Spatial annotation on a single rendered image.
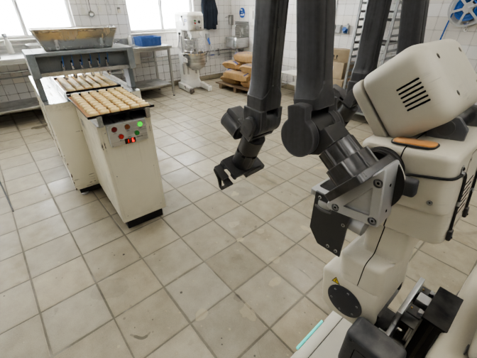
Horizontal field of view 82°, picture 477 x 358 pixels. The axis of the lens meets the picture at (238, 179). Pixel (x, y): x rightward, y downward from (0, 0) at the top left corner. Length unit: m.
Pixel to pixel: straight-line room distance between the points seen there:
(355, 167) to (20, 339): 1.83
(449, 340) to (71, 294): 1.81
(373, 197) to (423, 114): 0.18
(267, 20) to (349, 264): 0.61
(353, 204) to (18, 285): 2.05
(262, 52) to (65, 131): 2.15
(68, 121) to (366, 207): 2.33
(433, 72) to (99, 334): 1.73
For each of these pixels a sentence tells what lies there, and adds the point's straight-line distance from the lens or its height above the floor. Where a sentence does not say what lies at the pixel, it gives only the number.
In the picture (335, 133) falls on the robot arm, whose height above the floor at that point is 1.25.
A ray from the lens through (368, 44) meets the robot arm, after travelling 0.95.
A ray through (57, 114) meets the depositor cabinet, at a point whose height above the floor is 0.76.
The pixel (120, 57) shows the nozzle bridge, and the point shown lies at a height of 1.10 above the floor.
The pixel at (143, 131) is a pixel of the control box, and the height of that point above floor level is 0.76.
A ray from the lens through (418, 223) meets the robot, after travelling 0.70.
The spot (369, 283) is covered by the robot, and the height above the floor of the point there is 0.85.
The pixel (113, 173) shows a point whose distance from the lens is 2.00.
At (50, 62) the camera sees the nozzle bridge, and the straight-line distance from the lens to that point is 2.55.
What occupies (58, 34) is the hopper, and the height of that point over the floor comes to 1.29.
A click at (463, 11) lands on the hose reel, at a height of 1.41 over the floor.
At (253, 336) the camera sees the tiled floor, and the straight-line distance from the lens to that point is 1.64.
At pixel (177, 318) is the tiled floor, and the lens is 1.71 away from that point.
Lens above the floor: 1.44
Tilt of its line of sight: 32 degrees down
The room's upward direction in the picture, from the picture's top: straight up
